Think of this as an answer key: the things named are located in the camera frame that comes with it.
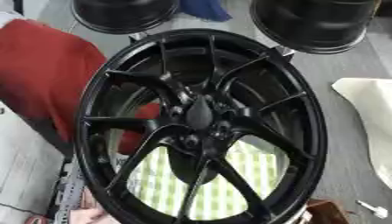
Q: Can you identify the black spoked wheel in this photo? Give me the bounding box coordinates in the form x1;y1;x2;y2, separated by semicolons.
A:
73;28;330;224

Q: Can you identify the black round wheel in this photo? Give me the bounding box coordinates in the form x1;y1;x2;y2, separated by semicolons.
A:
249;0;382;55
68;0;181;35

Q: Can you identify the white pin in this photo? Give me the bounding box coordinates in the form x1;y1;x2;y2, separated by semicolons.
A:
355;199;391;220

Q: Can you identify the blue cloth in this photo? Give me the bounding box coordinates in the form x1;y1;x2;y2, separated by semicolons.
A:
178;0;235;23

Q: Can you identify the red cloth cover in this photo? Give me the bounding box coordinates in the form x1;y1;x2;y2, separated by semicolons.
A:
0;18;163;158

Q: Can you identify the brown box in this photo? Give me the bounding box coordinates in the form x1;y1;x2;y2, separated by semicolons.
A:
304;199;354;224

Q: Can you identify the white sheet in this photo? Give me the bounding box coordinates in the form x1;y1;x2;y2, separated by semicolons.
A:
331;77;392;191

